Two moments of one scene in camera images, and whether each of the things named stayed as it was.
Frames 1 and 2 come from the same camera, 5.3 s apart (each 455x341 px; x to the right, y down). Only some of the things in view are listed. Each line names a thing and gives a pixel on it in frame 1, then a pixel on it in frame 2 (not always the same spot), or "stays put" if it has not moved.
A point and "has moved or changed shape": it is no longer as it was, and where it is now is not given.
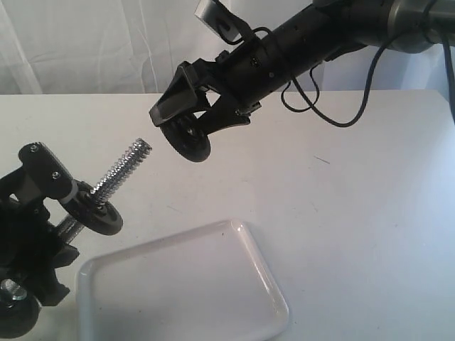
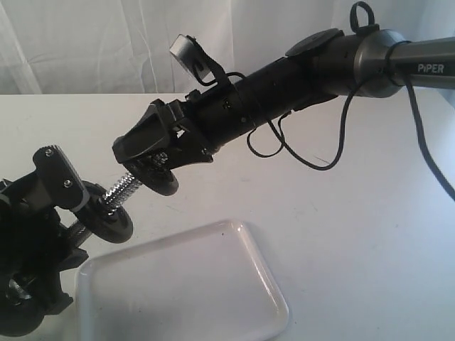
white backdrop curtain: (136, 47) stays put
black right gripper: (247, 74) -> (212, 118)
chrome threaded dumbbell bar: (69, 224) -> (78, 232)
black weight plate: (84, 206) has moved or changed shape
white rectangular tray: (212, 283) stays put
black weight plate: (188, 138) has moved or changed shape
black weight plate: (18, 317) stays put
